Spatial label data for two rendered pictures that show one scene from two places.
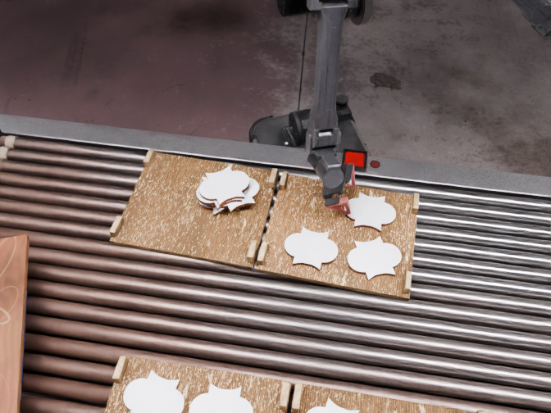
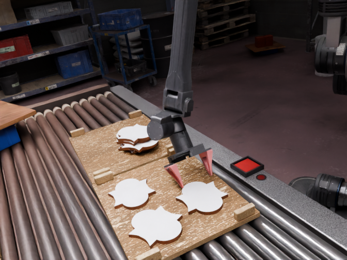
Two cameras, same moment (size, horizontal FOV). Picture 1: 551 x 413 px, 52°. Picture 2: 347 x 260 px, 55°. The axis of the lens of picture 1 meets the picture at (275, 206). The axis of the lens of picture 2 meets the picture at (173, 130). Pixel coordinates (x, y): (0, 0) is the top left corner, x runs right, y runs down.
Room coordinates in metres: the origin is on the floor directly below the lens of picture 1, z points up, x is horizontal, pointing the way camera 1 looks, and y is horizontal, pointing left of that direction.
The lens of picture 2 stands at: (0.51, -0.87, 1.54)
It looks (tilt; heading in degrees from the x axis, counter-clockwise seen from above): 26 degrees down; 55
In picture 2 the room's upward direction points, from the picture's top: 9 degrees counter-clockwise
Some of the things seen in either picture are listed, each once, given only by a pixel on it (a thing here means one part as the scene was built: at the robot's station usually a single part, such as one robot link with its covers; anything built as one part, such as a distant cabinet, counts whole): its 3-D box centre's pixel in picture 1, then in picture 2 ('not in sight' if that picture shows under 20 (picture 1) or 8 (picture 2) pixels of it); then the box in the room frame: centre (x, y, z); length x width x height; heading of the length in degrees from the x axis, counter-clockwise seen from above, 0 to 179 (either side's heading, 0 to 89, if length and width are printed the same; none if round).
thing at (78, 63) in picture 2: not in sight; (73, 62); (2.48, 4.45, 0.32); 0.50 x 0.41 x 0.37; 171
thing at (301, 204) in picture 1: (340, 232); (167, 198); (0.93, -0.18, 0.93); 0.41 x 0.35 x 0.02; 77
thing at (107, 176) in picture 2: (262, 253); (104, 178); (0.84, 0.03, 0.95); 0.06 x 0.02 x 0.03; 167
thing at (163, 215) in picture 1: (198, 206); (122, 144); (1.02, 0.23, 0.93); 0.41 x 0.35 x 0.02; 78
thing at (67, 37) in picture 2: not in sight; (71, 34); (2.54, 4.40, 0.76); 0.50 x 0.36 x 0.24; 1
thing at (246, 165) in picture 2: (354, 160); (247, 166); (1.21, -0.25, 0.92); 0.06 x 0.06 x 0.01; 81
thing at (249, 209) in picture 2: (415, 203); (244, 211); (1.02, -0.41, 0.95); 0.06 x 0.02 x 0.03; 167
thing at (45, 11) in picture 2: not in sight; (48, 10); (2.32, 4.42, 1.16); 0.60 x 0.40 x 0.15; 178
